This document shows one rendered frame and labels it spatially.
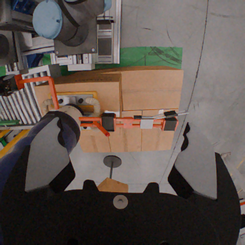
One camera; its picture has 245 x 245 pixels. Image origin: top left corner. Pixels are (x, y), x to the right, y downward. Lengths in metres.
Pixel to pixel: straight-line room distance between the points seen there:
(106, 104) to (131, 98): 0.45
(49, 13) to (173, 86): 1.07
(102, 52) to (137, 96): 0.66
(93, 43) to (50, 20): 0.25
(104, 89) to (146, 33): 1.13
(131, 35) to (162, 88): 0.82
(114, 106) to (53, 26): 0.53
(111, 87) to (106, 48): 0.80
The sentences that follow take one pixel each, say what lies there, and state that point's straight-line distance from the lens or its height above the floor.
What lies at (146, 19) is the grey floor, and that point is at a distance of 1.72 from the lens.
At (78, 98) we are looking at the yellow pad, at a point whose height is 0.97.
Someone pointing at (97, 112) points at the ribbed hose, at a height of 1.03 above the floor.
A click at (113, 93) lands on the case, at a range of 0.72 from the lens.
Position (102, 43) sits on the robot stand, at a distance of 1.45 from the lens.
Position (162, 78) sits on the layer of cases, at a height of 0.54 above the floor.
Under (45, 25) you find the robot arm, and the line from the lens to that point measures 0.46.
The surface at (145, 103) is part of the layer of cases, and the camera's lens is 1.18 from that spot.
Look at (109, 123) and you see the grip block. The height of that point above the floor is 1.09.
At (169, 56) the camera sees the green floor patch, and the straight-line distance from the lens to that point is 1.73.
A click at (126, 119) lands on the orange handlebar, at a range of 0.62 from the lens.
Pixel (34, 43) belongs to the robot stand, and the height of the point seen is 0.95.
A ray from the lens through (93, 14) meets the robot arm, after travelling 0.45.
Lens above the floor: 1.63
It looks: 60 degrees down
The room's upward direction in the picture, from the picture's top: 177 degrees counter-clockwise
